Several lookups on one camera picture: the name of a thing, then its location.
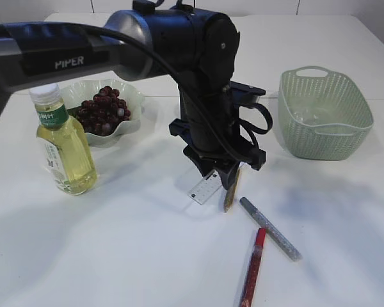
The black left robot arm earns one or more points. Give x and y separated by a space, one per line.
197 48

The yellow tea bottle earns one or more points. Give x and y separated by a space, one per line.
64 144

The green plastic basket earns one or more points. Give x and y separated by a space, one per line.
335 92

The red glitter pen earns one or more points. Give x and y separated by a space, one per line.
253 269

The clear plastic ruler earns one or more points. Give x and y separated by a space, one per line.
205 188

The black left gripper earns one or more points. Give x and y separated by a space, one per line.
220 159

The silver glitter pen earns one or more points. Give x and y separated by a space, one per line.
282 242

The clear plastic sheet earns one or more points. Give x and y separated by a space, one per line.
314 116

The gold glitter pen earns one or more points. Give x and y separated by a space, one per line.
230 193

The green wavy plate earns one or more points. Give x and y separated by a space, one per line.
80 91

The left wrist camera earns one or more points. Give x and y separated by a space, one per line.
244 95

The purple grape bunch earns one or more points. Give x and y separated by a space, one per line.
103 113

